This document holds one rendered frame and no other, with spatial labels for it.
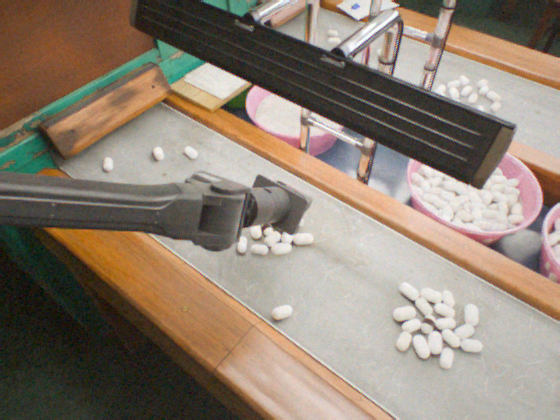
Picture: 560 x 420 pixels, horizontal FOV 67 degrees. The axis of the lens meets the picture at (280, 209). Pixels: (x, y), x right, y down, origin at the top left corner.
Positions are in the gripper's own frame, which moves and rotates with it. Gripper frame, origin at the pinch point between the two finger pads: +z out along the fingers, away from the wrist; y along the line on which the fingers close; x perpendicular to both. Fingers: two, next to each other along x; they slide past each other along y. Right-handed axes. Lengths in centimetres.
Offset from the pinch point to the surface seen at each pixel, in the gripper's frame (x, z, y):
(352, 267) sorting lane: 6.9, 3.9, -13.5
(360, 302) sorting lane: 10.2, -0.2, -18.1
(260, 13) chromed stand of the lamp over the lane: -25.5, -16.1, 10.6
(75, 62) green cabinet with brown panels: -6, -10, 53
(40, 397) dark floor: 98, 10, 56
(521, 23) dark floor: -115, 267, 8
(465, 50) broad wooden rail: -46, 64, -3
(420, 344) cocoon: 9.8, -3.0, -29.5
